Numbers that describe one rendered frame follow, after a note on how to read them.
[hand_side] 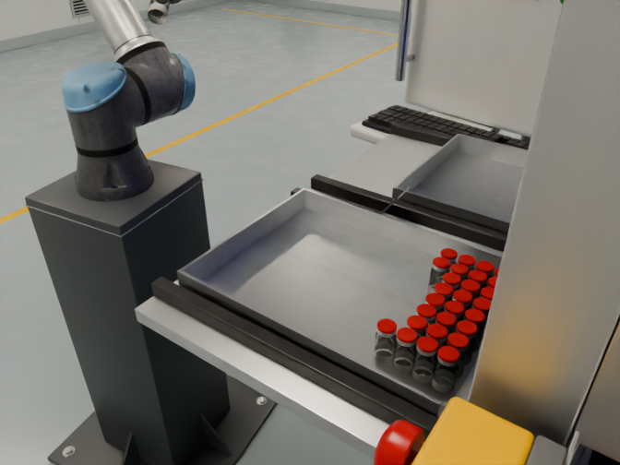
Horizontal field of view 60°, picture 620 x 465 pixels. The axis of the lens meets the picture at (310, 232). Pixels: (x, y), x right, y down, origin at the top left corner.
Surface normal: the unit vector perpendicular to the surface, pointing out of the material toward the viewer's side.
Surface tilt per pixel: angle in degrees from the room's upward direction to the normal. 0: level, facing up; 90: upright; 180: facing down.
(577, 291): 90
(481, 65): 90
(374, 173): 0
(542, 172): 90
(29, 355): 0
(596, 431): 90
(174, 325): 0
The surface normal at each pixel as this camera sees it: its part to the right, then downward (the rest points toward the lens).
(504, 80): -0.68, 0.40
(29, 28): 0.82, 0.31
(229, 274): 0.00, -0.84
